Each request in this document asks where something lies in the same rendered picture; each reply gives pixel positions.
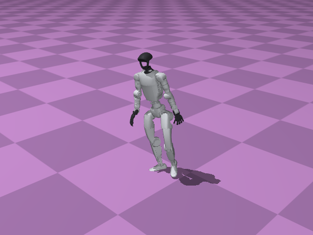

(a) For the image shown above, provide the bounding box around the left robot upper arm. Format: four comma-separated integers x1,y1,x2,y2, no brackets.
155,72,171,99

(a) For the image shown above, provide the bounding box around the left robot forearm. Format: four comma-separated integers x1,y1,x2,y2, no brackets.
168,92,179,115

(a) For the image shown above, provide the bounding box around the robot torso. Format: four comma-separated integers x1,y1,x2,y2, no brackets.
138,69,165,118

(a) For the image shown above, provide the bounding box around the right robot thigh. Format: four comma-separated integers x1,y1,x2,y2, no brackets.
144,110,161,146

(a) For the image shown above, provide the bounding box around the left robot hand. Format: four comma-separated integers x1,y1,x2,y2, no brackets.
173,111,184,125

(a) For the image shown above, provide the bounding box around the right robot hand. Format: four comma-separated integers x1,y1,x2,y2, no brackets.
130,110,138,126

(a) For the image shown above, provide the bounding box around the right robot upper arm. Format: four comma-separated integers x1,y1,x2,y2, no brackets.
134,72,142,97

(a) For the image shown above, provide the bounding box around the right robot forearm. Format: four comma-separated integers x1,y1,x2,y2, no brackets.
134,96,141,113

